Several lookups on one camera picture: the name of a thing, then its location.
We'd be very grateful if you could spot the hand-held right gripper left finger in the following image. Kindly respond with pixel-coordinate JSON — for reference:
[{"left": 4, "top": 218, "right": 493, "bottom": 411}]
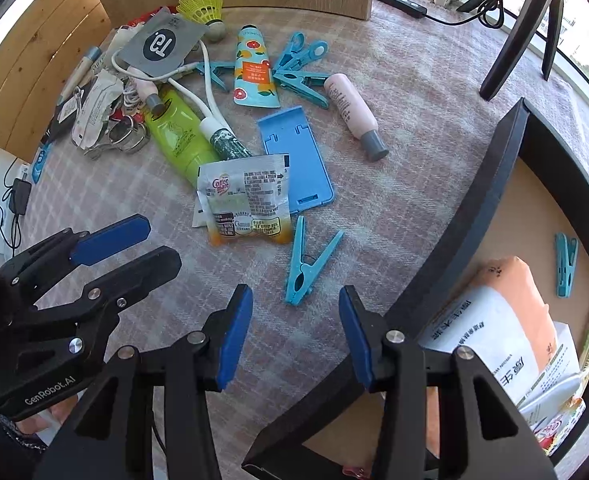
[{"left": 34, "top": 284, "right": 254, "bottom": 480}]

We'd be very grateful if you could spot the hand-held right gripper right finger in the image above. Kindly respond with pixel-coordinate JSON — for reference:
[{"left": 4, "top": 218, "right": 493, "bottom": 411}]
[{"left": 338, "top": 285, "right": 557, "bottom": 480}]

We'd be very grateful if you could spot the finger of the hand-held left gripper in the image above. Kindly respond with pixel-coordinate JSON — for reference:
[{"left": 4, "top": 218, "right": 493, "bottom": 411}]
[
  {"left": 0, "top": 214, "right": 152, "bottom": 292},
  {"left": 24, "top": 246, "right": 182, "bottom": 357}
]

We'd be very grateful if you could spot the light blue clothespin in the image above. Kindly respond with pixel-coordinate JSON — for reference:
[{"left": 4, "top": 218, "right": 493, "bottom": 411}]
[
  {"left": 283, "top": 215, "right": 346, "bottom": 307},
  {"left": 554, "top": 232, "right": 580, "bottom": 299}
]

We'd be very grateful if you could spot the black wet wipes pack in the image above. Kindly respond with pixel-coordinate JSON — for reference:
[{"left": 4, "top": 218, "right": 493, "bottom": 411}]
[{"left": 39, "top": 107, "right": 82, "bottom": 151}]

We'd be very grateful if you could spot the coffee creamer packet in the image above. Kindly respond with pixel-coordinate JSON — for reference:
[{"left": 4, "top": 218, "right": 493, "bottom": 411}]
[{"left": 196, "top": 154, "right": 294, "bottom": 247}]

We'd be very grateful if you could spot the black container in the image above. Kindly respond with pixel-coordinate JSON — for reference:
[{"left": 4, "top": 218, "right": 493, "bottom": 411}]
[{"left": 242, "top": 97, "right": 589, "bottom": 480}]

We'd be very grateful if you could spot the person's left hand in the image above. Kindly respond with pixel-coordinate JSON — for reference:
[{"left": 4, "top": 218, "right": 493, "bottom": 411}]
[{"left": 14, "top": 396, "right": 80, "bottom": 443}]

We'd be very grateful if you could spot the black charger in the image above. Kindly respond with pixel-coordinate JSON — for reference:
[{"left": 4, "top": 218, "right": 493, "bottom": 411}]
[{"left": 11, "top": 178, "right": 34, "bottom": 217}]

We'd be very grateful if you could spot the blue sachet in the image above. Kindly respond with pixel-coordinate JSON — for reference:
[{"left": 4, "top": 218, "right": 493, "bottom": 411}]
[{"left": 31, "top": 141, "right": 56, "bottom": 184}]

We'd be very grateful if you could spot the white paper packet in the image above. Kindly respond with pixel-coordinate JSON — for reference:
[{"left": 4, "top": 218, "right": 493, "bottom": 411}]
[{"left": 71, "top": 69, "right": 121, "bottom": 149}]

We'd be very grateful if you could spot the orange and white pack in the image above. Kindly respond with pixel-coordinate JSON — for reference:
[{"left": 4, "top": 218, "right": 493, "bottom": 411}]
[{"left": 418, "top": 255, "right": 558, "bottom": 407}]

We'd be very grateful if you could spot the dark green printed tube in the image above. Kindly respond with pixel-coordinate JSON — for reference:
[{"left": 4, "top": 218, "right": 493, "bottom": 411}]
[{"left": 198, "top": 116, "right": 254, "bottom": 162}]

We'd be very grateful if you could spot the blue phone stand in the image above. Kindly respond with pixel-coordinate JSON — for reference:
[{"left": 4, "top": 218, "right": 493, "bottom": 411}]
[{"left": 256, "top": 105, "right": 335, "bottom": 209}]

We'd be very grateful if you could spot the teal clothespin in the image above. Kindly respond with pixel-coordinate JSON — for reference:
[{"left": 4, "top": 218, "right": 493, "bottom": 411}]
[
  {"left": 193, "top": 60, "right": 236, "bottom": 93},
  {"left": 272, "top": 70, "right": 332, "bottom": 110}
]

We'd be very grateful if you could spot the white tissue pack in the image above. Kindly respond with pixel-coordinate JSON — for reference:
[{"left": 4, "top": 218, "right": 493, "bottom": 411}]
[{"left": 519, "top": 374, "right": 583, "bottom": 424}]

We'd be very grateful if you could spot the grey square packet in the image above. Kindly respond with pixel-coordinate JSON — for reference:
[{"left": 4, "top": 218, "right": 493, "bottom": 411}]
[{"left": 121, "top": 11, "right": 208, "bottom": 82}]

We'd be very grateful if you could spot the red packet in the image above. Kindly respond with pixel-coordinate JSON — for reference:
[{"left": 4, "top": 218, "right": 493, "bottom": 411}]
[{"left": 123, "top": 5, "right": 181, "bottom": 28}]

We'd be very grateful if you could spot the orange fruit print tube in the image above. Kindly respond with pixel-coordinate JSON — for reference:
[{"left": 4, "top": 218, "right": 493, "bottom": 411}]
[{"left": 231, "top": 24, "right": 281, "bottom": 109}]

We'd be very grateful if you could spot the pink bottle grey cap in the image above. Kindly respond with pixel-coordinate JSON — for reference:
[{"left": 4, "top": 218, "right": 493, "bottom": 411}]
[{"left": 322, "top": 73, "right": 391, "bottom": 163}]

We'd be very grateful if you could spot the pink plaid tablecloth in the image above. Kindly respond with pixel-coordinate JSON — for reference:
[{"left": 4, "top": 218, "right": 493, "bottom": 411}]
[{"left": 22, "top": 5, "right": 589, "bottom": 480}]

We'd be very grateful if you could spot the yellow shuttlecock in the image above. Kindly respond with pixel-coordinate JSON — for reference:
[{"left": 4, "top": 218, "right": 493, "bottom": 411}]
[{"left": 176, "top": 0, "right": 228, "bottom": 44}]

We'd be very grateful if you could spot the black power strip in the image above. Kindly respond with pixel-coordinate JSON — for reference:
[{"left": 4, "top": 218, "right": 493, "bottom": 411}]
[{"left": 373, "top": 0, "right": 428, "bottom": 19}]

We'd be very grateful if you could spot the black tripod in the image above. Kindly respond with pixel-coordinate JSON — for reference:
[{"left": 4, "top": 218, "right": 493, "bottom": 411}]
[{"left": 455, "top": 0, "right": 566, "bottom": 102}]

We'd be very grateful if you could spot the black charger cable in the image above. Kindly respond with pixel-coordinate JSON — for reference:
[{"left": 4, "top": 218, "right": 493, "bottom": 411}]
[{"left": 0, "top": 156, "right": 31, "bottom": 252}]

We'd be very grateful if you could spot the white cable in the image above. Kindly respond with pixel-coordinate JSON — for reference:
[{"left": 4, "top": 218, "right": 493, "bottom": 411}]
[{"left": 111, "top": 39, "right": 226, "bottom": 133}]

